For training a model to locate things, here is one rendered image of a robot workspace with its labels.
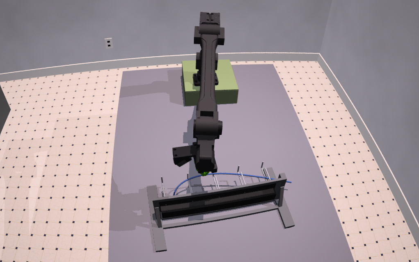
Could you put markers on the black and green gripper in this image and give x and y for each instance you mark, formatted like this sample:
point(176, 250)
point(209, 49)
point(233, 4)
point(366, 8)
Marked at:
point(205, 173)

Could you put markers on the black patch panel rack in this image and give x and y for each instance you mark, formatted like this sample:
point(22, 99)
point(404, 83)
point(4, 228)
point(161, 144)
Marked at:
point(220, 199)

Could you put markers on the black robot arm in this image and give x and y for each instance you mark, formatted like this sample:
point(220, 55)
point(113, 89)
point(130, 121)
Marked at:
point(206, 127)

